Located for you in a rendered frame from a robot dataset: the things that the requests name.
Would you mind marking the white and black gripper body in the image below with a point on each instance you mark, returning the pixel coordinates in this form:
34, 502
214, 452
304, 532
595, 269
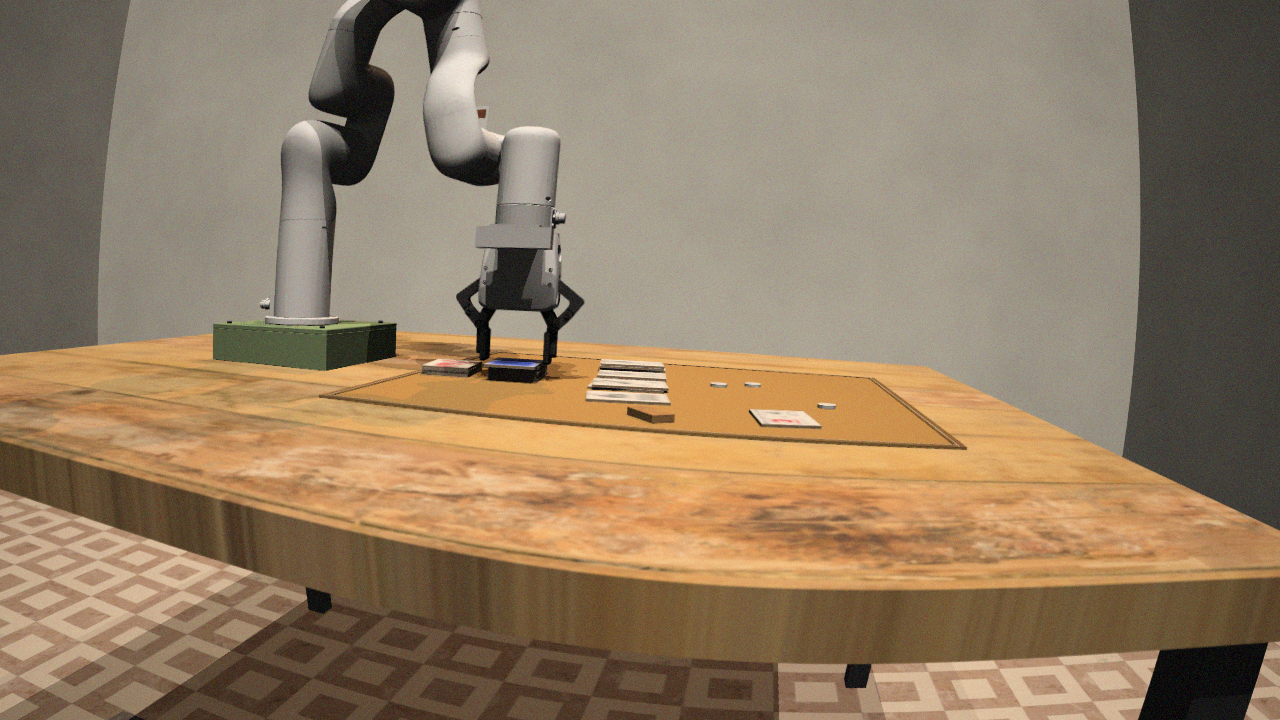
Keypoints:
521, 279

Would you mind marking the tan flat mat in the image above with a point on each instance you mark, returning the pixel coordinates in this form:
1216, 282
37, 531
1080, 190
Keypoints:
954, 442

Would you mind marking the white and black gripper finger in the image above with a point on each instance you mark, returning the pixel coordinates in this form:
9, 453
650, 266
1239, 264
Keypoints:
555, 323
480, 320

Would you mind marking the brown square mat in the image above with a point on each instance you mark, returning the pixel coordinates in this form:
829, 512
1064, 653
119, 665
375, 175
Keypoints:
864, 411

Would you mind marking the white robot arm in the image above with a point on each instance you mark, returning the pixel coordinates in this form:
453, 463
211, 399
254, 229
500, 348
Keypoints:
344, 85

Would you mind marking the white rules card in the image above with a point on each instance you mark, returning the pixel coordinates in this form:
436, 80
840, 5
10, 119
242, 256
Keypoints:
784, 419

